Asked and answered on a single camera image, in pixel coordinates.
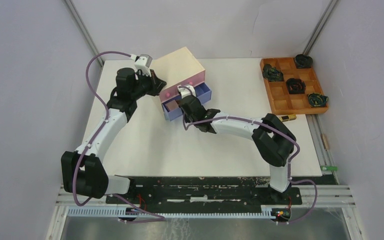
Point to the rose gold lipstick tube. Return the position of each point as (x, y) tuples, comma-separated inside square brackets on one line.
[(325, 141)]

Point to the cream drawer organizer cabinet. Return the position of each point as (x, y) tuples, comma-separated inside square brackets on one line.
[(176, 66)]

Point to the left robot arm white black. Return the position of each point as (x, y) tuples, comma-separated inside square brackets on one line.
[(83, 172)]

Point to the brown square blush compact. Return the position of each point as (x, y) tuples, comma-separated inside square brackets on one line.
[(172, 105)]

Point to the green lipstick tube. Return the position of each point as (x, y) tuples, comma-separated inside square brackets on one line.
[(329, 168)]

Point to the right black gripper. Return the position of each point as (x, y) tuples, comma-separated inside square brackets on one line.
[(187, 118)]

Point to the purple wide drawer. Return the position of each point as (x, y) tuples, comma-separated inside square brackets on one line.
[(203, 93)]

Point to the dark rolled cloth back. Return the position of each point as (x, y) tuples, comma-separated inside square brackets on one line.
[(303, 61)]

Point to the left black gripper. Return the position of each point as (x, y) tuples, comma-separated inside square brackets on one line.
[(157, 84)]

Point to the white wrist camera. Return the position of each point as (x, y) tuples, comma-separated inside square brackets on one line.
[(142, 64), (186, 90)]

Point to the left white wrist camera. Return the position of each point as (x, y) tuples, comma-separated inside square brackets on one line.
[(142, 64)]

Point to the dark rolled cloth middle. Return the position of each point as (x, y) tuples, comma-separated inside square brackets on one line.
[(295, 86)]

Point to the pink drawer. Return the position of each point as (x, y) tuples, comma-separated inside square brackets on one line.
[(195, 80), (168, 93)]

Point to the dark rolled cloth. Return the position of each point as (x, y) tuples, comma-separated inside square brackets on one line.
[(303, 61), (272, 74), (317, 100), (295, 86)]

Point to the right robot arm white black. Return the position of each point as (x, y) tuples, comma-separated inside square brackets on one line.
[(276, 144)]

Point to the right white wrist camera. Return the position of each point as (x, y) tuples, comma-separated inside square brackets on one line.
[(186, 90)]

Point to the dark rolled cloth front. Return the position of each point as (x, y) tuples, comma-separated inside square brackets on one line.
[(317, 100)]

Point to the orange wooden compartment tray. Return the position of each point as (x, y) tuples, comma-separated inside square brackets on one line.
[(280, 101)]

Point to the dark rolled cloth left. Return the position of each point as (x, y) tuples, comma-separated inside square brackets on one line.
[(272, 74)]

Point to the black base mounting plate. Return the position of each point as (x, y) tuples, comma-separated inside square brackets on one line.
[(264, 195)]

